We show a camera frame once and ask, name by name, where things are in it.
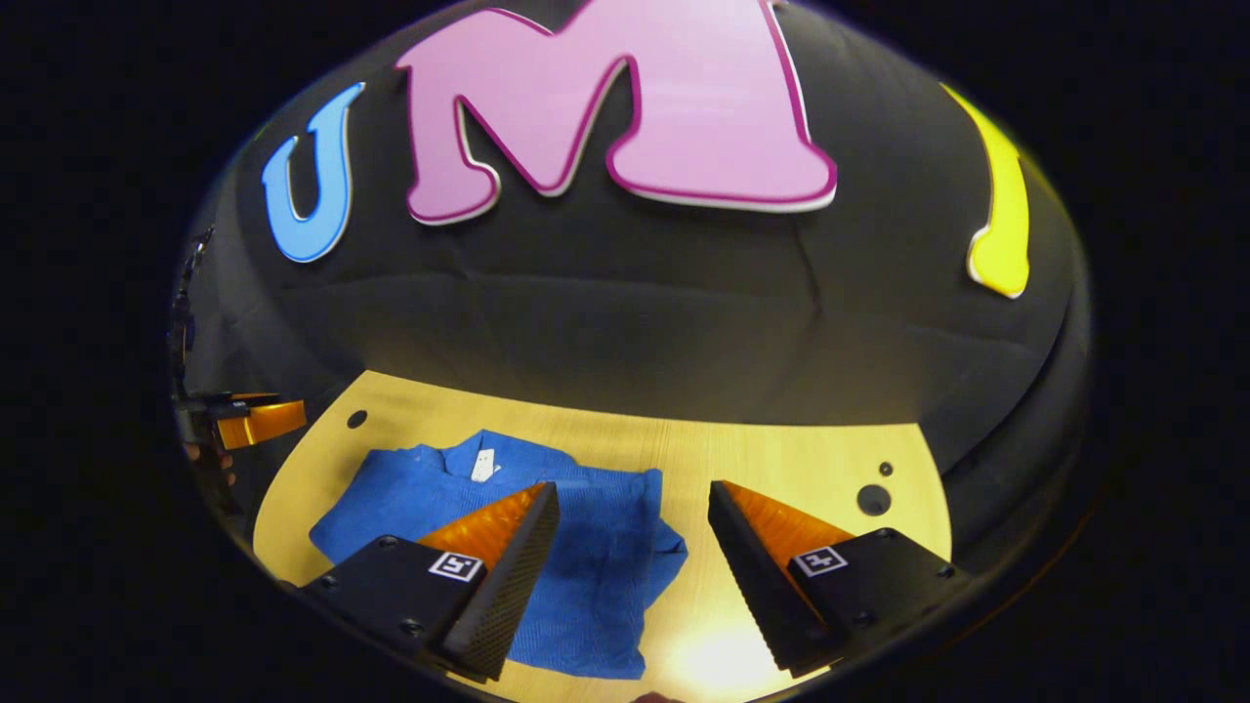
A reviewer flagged black backdrop cloth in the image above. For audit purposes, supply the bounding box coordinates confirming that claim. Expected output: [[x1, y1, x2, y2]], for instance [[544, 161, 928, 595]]
[[171, 0, 1095, 587]]

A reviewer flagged blue garment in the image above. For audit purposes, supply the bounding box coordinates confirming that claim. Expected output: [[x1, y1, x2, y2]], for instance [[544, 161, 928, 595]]
[[309, 430, 689, 682]]

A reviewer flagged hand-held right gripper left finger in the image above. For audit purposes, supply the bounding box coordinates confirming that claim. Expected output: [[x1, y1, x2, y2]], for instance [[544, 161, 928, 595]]
[[293, 480, 563, 684]]

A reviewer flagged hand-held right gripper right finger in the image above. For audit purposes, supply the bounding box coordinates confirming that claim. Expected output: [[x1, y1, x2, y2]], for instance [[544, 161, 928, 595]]
[[707, 479, 973, 680]]

